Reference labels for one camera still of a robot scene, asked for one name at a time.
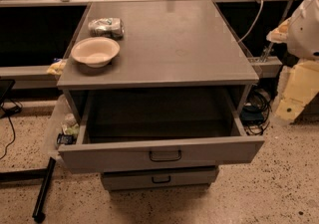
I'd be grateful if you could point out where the grey top drawer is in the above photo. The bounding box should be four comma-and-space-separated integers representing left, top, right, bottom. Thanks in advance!
59, 88, 264, 173

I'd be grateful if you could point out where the crumpled silver chip bag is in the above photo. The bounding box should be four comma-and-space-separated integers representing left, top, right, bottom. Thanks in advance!
88, 18, 124, 39

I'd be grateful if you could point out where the black floor stand leg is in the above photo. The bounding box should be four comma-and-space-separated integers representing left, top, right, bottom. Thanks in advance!
0, 158, 56, 224

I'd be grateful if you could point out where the white paper bowl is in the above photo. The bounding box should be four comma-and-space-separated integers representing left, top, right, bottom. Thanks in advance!
71, 37, 120, 68

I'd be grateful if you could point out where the grey bottom drawer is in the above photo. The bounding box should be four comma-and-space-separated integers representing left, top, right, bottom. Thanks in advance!
101, 166, 218, 191

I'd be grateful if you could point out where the grey drawer cabinet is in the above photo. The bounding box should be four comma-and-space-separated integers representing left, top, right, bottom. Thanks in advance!
56, 0, 260, 193

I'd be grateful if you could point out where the grey drawer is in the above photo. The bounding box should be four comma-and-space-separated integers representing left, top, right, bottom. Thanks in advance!
101, 166, 218, 191
59, 88, 264, 173

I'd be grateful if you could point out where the white power cable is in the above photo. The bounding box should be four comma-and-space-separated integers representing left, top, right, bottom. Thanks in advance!
236, 0, 265, 44

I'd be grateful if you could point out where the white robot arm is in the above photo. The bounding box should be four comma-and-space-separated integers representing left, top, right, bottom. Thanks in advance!
266, 0, 319, 123

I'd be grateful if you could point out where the black cable on floor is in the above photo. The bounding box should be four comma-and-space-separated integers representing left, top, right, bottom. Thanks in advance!
0, 98, 24, 161

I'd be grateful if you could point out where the black cable bundle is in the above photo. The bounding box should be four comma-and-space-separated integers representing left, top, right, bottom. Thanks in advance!
240, 88, 273, 136

